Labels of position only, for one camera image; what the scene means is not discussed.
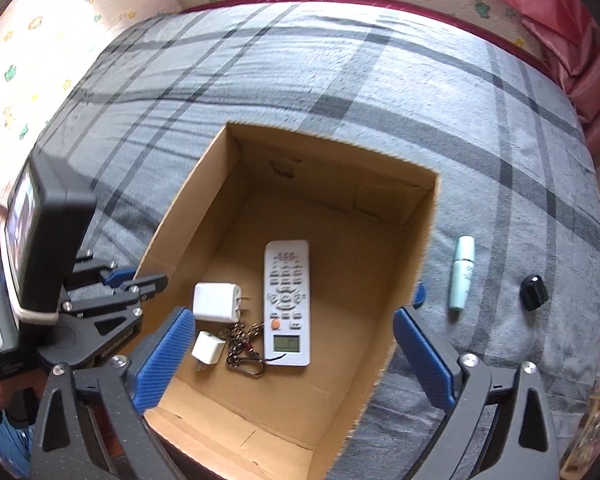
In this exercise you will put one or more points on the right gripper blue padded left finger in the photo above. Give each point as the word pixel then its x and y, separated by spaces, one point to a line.
pixel 155 361

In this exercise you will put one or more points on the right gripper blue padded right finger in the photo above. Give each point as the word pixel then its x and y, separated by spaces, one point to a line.
pixel 433 360

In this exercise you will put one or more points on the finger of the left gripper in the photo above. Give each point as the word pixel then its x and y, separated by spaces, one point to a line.
pixel 124 293
pixel 88 270

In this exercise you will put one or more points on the small white power adapter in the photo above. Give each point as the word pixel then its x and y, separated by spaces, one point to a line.
pixel 207 349

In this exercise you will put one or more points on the blue oval key fob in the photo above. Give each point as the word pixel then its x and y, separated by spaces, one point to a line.
pixel 420 295

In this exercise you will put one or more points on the large white power adapter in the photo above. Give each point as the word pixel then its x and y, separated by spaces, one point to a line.
pixel 217 302

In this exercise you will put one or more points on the gold keychain with carabiner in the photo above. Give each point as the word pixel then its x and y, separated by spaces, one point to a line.
pixel 242 357

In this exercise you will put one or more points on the mint green tube bottle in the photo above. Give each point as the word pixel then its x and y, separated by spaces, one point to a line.
pixel 463 265

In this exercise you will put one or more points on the black cylindrical cap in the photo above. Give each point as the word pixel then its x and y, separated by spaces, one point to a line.
pixel 533 293

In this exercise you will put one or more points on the white remote control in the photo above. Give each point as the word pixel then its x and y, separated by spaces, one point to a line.
pixel 287 303

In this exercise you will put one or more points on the person's left hand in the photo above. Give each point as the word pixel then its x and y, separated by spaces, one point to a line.
pixel 35 379

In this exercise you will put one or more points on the phone mounted on gripper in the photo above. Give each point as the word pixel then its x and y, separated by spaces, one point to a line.
pixel 48 213

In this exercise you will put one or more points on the grey plaid bed sheet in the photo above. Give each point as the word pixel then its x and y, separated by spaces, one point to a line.
pixel 513 172

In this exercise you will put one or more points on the brown cardboard box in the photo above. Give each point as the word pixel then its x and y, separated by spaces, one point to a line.
pixel 325 240

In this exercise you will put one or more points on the wooden shelf with items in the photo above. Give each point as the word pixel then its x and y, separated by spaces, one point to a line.
pixel 586 448

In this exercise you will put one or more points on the pink curtain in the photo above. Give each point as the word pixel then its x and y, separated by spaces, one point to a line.
pixel 571 40

